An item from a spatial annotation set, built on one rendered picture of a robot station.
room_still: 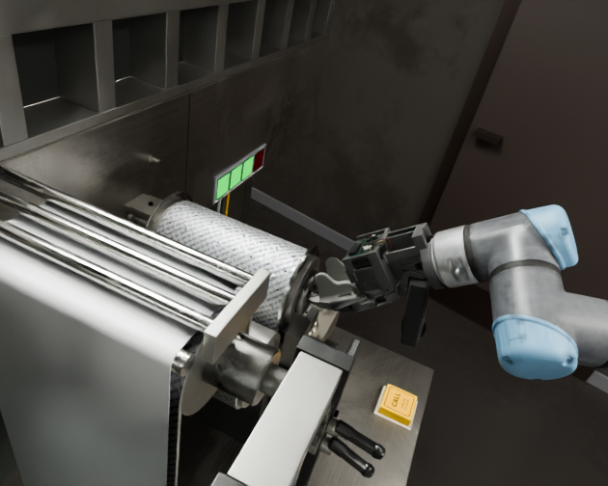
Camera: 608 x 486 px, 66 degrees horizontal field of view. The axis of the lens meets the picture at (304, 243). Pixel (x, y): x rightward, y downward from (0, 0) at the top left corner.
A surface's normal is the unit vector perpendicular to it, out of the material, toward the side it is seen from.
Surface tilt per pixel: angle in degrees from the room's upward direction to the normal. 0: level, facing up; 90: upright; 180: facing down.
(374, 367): 0
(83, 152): 90
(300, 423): 0
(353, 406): 0
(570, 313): 32
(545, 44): 90
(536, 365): 111
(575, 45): 90
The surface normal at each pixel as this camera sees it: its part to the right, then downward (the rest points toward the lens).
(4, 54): 0.90, 0.36
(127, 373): -0.39, 0.48
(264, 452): 0.19, -0.80
